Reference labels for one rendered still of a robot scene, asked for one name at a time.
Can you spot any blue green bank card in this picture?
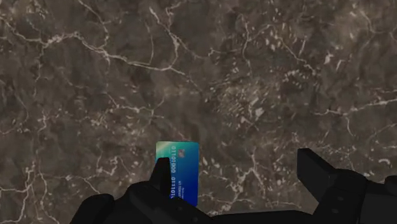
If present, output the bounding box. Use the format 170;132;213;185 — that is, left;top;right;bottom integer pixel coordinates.
155;141;200;207

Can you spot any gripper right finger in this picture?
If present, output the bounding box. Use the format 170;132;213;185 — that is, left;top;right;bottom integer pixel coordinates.
296;148;397;224

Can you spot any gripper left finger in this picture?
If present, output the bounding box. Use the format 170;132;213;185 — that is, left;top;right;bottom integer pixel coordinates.
69;157;215;224

